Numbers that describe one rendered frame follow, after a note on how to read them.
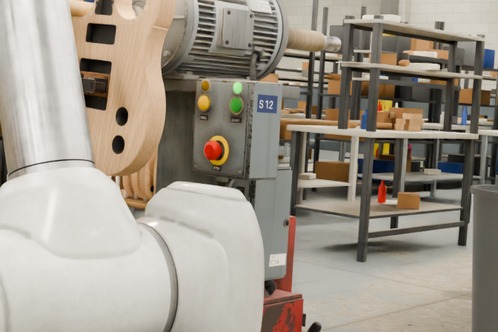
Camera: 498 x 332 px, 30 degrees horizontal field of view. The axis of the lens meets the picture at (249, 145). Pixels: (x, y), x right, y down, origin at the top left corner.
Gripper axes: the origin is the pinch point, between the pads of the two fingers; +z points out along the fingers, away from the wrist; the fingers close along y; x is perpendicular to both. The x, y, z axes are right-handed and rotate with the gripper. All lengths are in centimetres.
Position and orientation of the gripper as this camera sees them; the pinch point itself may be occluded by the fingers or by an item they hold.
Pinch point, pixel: (91, 84)
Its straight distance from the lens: 192.0
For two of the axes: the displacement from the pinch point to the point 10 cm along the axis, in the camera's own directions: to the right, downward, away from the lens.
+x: 1.2, -9.9, -0.9
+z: 6.6, 0.2, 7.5
